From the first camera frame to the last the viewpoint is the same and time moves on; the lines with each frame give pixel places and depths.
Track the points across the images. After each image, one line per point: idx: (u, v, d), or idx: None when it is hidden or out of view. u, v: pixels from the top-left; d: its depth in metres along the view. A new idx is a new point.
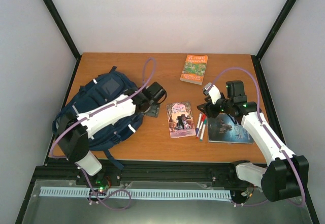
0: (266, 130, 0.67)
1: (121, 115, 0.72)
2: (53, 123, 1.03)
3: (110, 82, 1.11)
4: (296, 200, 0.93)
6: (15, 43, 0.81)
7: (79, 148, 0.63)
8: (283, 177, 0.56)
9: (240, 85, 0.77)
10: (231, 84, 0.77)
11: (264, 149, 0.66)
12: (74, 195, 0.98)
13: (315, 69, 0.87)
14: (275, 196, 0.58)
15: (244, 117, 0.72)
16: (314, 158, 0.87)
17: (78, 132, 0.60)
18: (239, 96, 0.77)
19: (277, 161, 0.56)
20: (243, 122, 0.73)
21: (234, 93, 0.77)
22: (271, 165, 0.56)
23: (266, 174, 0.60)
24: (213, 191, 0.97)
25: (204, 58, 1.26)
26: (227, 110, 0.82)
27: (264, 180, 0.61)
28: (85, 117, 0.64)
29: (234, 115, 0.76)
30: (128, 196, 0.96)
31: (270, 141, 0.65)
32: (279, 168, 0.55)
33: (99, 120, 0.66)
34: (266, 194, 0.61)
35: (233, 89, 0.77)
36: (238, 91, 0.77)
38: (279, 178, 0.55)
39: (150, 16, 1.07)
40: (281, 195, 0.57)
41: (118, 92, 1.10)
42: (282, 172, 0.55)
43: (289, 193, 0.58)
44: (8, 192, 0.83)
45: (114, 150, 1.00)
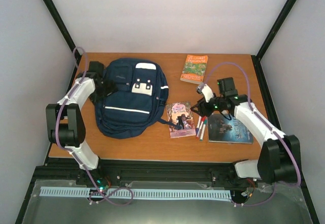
0: (258, 116, 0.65)
1: (89, 91, 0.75)
2: (102, 130, 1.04)
3: (116, 71, 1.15)
4: (296, 199, 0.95)
6: (14, 43, 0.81)
7: (80, 123, 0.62)
8: (277, 156, 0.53)
9: (230, 80, 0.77)
10: (221, 80, 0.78)
11: (256, 133, 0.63)
12: (74, 196, 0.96)
13: (314, 68, 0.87)
14: (271, 178, 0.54)
15: (236, 107, 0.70)
16: (315, 157, 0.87)
17: (71, 106, 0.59)
18: (230, 90, 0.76)
19: (268, 140, 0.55)
20: (235, 113, 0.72)
21: (225, 88, 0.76)
22: (265, 145, 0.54)
23: (261, 155, 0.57)
24: (213, 191, 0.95)
25: (204, 58, 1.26)
26: (222, 107, 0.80)
27: (260, 163, 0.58)
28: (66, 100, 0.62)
29: (226, 108, 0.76)
30: (130, 196, 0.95)
31: (261, 126, 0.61)
32: (272, 148, 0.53)
33: (78, 96, 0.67)
34: (264, 179, 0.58)
35: (224, 84, 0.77)
36: (229, 85, 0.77)
38: (273, 157, 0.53)
39: (150, 15, 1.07)
40: (278, 177, 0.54)
41: (129, 73, 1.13)
42: (276, 151, 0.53)
43: (286, 175, 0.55)
44: (8, 192, 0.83)
45: (116, 149, 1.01)
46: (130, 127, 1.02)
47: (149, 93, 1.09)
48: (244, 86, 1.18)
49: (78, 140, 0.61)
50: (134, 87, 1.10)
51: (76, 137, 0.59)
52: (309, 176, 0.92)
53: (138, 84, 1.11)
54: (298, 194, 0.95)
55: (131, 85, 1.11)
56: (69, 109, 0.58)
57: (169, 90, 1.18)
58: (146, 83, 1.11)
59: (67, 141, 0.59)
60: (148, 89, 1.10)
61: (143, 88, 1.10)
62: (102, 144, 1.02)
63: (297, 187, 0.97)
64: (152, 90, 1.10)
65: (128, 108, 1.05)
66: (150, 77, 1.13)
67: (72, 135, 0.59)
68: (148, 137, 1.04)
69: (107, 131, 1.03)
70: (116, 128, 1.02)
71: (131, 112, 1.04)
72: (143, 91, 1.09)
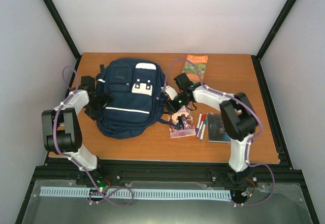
0: (211, 91, 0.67)
1: (83, 100, 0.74)
2: (103, 131, 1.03)
3: (116, 71, 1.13)
4: (296, 199, 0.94)
6: (15, 43, 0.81)
7: (77, 128, 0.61)
8: (234, 112, 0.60)
9: (184, 74, 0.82)
10: (175, 77, 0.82)
11: (216, 106, 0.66)
12: (74, 195, 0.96)
13: (314, 68, 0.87)
14: (237, 134, 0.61)
15: (194, 93, 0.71)
16: (315, 157, 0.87)
17: (68, 110, 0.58)
18: (186, 83, 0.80)
19: (224, 101, 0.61)
20: (196, 98, 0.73)
21: (181, 83, 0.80)
22: (221, 105, 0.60)
23: (223, 118, 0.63)
24: (213, 191, 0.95)
25: (204, 58, 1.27)
26: (186, 100, 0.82)
27: (226, 125, 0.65)
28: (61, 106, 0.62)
29: (188, 99, 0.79)
30: (131, 196, 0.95)
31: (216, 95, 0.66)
32: (227, 105, 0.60)
33: (74, 103, 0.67)
34: (233, 138, 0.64)
35: (179, 80, 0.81)
36: (184, 78, 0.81)
38: (230, 114, 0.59)
39: (150, 16, 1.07)
40: (242, 129, 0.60)
41: (129, 73, 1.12)
42: (231, 108, 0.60)
43: (249, 127, 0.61)
44: (8, 192, 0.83)
45: (116, 149, 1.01)
46: (130, 127, 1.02)
47: (149, 93, 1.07)
48: (244, 86, 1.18)
49: (76, 145, 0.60)
50: (134, 87, 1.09)
51: (74, 143, 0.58)
52: (310, 176, 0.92)
53: (138, 85, 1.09)
54: (298, 194, 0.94)
55: (131, 86, 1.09)
56: (65, 114, 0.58)
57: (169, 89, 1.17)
58: (146, 84, 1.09)
59: (64, 148, 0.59)
60: (148, 89, 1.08)
61: (143, 89, 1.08)
62: (103, 144, 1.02)
63: (297, 186, 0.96)
64: (152, 91, 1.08)
65: (127, 109, 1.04)
66: (150, 77, 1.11)
67: (70, 140, 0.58)
68: (148, 137, 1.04)
69: (108, 131, 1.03)
70: (117, 128, 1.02)
71: (129, 112, 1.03)
72: (143, 91, 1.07)
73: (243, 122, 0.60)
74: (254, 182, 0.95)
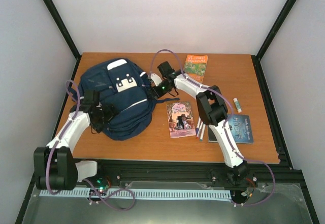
0: (190, 81, 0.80)
1: (83, 126, 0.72)
2: (117, 135, 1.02)
3: (94, 80, 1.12)
4: (296, 199, 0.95)
6: (14, 43, 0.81)
7: (71, 167, 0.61)
8: (207, 103, 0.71)
9: (166, 62, 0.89)
10: (159, 66, 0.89)
11: (192, 93, 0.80)
12: (75, 195, 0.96)
13: (314, 68, 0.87)
14: (209, 121, 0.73)
15: (175, 80, 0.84)
16: (315, 157, 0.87)
17: (62, 151, 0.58)
18: (168, 70, 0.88)
19: (200, 93, 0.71)
20: (176, 85, 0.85)
21: (164, 70, 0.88)
22: (197, 97, 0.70)
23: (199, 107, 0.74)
24: (213, 191, 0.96)
25: (204, 58, 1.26)
26: (168, 86, 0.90)
27: (200, 112, 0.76)
28: (57, 141, 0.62)
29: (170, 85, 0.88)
30: (132, 196, 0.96)
31: (193, 86, 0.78)
32: (203, 97, 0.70)
33: (71, 135, 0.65)
34: (205, 122, 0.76)
35: (162, 68, 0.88)
36: (167, 66, 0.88)
38: (205, 105, 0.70)
39: (150, 15, 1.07)
40: (215, 116, 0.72)
41: (106, 77, 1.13)
42: (205, 100, 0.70)
43: (221, 113, 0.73)
44: (8, 192, 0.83)
45: (118, 149, 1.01)
46: (141, 119, 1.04)
47: (134, 85, 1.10)
48: (244, 86, 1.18)
49: (69, 184, 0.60)
50: (118, 87, 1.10)
51: (66, 184, 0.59)
52: (310, 177, 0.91)
53: (120, 83, 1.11)
54: (298, 194, 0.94)
55: (115, 87, 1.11)
56: (58, 154, 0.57)
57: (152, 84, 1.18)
58: (127, 78, 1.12)
59: (56, 187, 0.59)
60: (131, 82, 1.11)
61: (126, 83, 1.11)
62: (102, 145, 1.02)
63: (296, 186, 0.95)
64: (135, 82, 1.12)
65: (131, 104, 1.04)
66: (126, 71, 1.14)
67: (63, 181, 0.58)
68: (148, 137, 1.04)
69: (122, 131, 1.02)
70: (130, 123, 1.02)
71: (135, 105, 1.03)
72: (128, 86, 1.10)
73: (215, 110, 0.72)
74: (254, 182, 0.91)
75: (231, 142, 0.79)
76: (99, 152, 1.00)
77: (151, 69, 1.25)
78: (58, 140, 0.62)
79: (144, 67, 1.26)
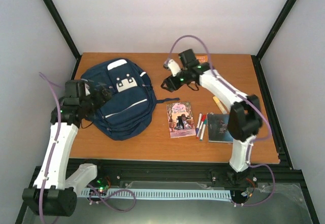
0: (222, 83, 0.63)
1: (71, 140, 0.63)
2: (116, 135, 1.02)
3: (94, 80, 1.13)
4: (296, 199, 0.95)
6: (15, 43, 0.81)
7: (67, 200, 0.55)
8: (244, 116, 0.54)
9: (190, 50, 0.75)
10: (181, 54, 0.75)
11: (222, 99, 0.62)
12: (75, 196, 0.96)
13: (314, 68, 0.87)
14: (241, 136, 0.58)
15: (201, 77, 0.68)
16: (315, 157, 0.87)
17: (53, 194, 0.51)
18: (192, 61, 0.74)
19: (236, 103, 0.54)
20: (201, 83, 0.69)
21: (187, 60, 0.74)
22: (232, 108, 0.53)
23: (230, 118, 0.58)
24: (214, 191, 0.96)
25: (204, 58, 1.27)
26: (187, 80, 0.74)
27: (230, 124, 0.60)
28: (44, 180, 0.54)
29: (193, 80, 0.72)
30: (132, 196, 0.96)
31: (229, 91, 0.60)
32: (239, 108, 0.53)
33: (58, 164, 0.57)
34: (235, 137, 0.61)
35: (185, 57, 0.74)
36: (190, 56, 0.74)
38: (240, 119, 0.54)
39: (149, 15, 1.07)
40: (247, 131, 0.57)
41: (106, 77, 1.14)
42: (242, 112, 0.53)
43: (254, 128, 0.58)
44: (9, 192, 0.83)
45: (118, 149, 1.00)
46: (140, 120, 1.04)
47: (134, 85, 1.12)
48: (244, 86, 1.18)
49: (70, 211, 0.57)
50: (119, 87, 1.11)
51: (66, 214, 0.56)
52: (310, 177, 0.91)
53: (120, 83, 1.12)
54: (298, 194, 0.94)
55: (116, 87, 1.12)
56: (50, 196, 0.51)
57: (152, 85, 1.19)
58: (127, 78, 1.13)
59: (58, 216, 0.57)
60: (131, 82, 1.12)
61: (127, 83, 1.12)
62: (102, 144, 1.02)
63: (297, 186, 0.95)
64: (135, 82, 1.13)
65: (131, 105, 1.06)
66: (126, 71, 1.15)
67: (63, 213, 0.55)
68: (148, 137, 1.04)
69: (121, 131, 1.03)
70: (130, 123, 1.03)
71: (135, 106, 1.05)
72: (128, 86, 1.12)
73: (250, 124, 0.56)
74: (254, 182, 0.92)
75: (248, 156, 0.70)
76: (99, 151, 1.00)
77: (151, 69, 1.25)
78: (45, 177, 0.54)
79: (144, 67, 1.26)
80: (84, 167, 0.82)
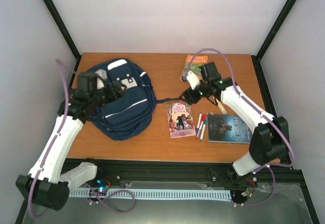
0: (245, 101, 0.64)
1: (74, 135, 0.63)
2: (117, 135, 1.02)
3: None
4: (296, 199, 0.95)
6: (15, 43, 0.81)
7: (58, 194, 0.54)
8: (269, 139, 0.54)
9: (212, 63, 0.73)
10: (202, 65, 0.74)
11: (245, 117, 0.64)
12: (75, 195, 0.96)
13: (314, 68, 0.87)
14: (264, 159, 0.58)
15: (222, 93, 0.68)
16: (315, 157, 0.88)
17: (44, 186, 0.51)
18: (214, 75, 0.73)
19: (261, 126, 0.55)
20: (222, 98, 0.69)
21: (208, 74, 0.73)
22: (257, 130, 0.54)
23: (254, 141, 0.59)
24: (214, 191, 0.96)
25: (204, 58, 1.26)
26: (207, 93, 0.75)
27: (252, 146, 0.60)
28: (38, 171, 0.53)
29: (212, 93, 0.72)
30: (131, 196, 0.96)
31: (251, 112, 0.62)
32: (264, 131, 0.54)
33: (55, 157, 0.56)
34: (257, 159, 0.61)
35: (206, 69, 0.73)
36: (213, 69, 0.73)
38: (265, 141, 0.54)
39: (149, 15, 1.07)
40: (271, 157, 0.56)
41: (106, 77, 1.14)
42: (267, 136, 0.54)
43: (279, 155, 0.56)
44: (8, 192, 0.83)
45: (118, 149, 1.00)
46: (140, 120, 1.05)
47: (134, 85, 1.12)
48: (244, 86, 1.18)
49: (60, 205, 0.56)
50: None
51: (55, 208, 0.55)
52: (310, 177, 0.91)
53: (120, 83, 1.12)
54: (298, 194, 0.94)
55: None
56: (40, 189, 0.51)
57: (152, 85, 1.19)
58: (127, 78, 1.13)
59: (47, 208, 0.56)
60: (131, 82, 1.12)
61: (127, 83, 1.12)
62: (102, 144, 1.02)
63: (296, 186, 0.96)
64: (135, 82, 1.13)
65: (131, 105, 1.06)
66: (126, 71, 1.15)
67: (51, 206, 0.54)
68: (148, 137, 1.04)
69: (122, 132, 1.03)
70: (130, 124, 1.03)
71: (135, 106, 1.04)
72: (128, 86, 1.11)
73: (274, 148, 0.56)
74: (254, 182, 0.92)
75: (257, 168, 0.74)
76: (98, 151, 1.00)
77: (151, 69, 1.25)
78: (40, 168, 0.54)
79: (144, 67, 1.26)
80: (85, 166, 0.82)
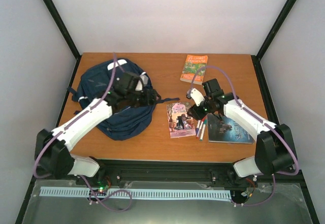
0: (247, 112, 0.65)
1: (99, 120, 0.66)
2: (117, 135, 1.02)
3: (93, 80, 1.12)
4: (296, 199, 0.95)
6: (15, 43, 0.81)
7: (64, 162, 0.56)
8: (272, 147, 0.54)
9: (214, 80, 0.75)
10: (205, 82, 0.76)
11: (248, 128, 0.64)
12: (75, 196, 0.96)
13: (314, 68, 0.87)
14: (270, 170, 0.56)
15: (225, 106, 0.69)
16: (315, 157, 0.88)
17: (59, 147, 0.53)
18: (216, 91, 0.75)
19: (264, 134, 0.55)
20: (225, 112, 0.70)
21: (211, 90, 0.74)
22: (259, 137, 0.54)
23: (258, 152, 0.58)
24: (214, 191, 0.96)
25: (204, 58, 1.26)
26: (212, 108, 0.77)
27: (257, 157, 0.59)
28: (61, 131, 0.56)
29: (216, 109, 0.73)
30: (129, 196, 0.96)
31: (253, 120, 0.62)
32: (266, 139, 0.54)
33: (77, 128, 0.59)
34: (263, 171, 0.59)
35: (209, 86, 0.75)
36: (215, 85, 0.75)
38: (268, 150, 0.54)
39: (149, 15, 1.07)
40: (277, 166, 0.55)
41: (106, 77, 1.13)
42: (270, 143, 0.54)
43: (284, 164, 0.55)
44: (8, 192, 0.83)
45: (118, 149, 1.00)
46: (140, 120, 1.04)
47: None
48: (244, 86, 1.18)
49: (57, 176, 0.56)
50: None
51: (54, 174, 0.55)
52: (310, 177, 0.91)
53: None
54: (298, 194, 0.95)
55: None
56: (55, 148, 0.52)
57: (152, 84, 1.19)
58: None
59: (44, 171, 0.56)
60: None
61: None
62: (102, 145, 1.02)
63: (296, 186, 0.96)
64: None
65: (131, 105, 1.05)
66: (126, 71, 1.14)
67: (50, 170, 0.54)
68: (148, 137, 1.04)
69: (122, 132, 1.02)
70: (130, 124, 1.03)
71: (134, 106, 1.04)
72: None
73: (279, 157, 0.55)
74: (254, 182, 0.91)
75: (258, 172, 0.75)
76: (98, 151, 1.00)
77: (151, 69, 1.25)
78: (63, 130, 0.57)
79: (144, 67, 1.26)
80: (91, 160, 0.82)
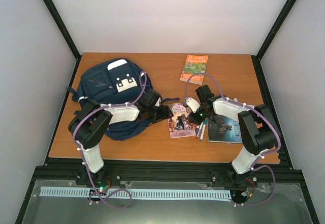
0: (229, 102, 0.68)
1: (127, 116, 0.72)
2: (117, 136, 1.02)
3: (94, 80, 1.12)
4: (296, 199, 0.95)
6: (14, 42, 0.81)
7: (100, 133, 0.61)
8: (253, 123, 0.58)
9: (205, 86, 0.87)
10: (197, 89, 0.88)
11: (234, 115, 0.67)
12: (74, 195, 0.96)
13: (314, 68, 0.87)
14: (256, 148, 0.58)
15: (214, 103, 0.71)
16: (315, 158, 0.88)
17: (105, 115, 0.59)
18: (207, 95, 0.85)
19: (244, 112, 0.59)
20: (216, 109, 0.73)
21: (202, 94, 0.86)
22: (240, 115, 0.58)
23: (243, 131, 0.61)
24: (214, 191, 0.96)
25: (204, 58, 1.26)
26: (205, 113, 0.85)
27: (244, 138, 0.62)
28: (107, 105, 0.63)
29: (207, 109, 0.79)
30: (129, 196, 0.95)
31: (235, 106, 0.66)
32: (247, 116, 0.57)
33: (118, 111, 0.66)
34: (252, 151, 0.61)
35: (201, 91, 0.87)
36: (206, 90, 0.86)
38: (249, 125, 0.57)
39: (150, 15, 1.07)
40: (262, 144, 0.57)
41: (106, 77, 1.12)
42: (250, 119, 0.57)
43: (269, 141, 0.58)
44: (8, 192, 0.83)
45: (118, 149, 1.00)
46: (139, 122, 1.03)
47: (134, 85, 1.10)
48: (244, 86, 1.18)
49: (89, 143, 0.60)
50: (118, 87, 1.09)
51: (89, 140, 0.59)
52: (310, 177, 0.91)
53: (120, 83, 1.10)
54: (298, 194, 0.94)
55: (116, 87, 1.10)
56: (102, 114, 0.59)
57: (153, 84, 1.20)
58: (127, 78, 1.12)
59: (80, 135, 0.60)
60: (131, 82, 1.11)
61: (127, 83, 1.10)
62: (103, 145, 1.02)
63: (296, 187, 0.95)
64: (135, 82, 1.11)
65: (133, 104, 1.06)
66: (126, 71, 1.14)
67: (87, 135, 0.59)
68: (148, 137, 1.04)
69: (124, 134, 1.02)
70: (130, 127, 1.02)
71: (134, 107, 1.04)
72: (128, 86, 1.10)
73: (263, 135, 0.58)
74: (254, 182, 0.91)
75: (254, 164, 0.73)
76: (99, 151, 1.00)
77: (151, 69, 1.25)
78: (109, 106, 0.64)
79: (144, 67, 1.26)
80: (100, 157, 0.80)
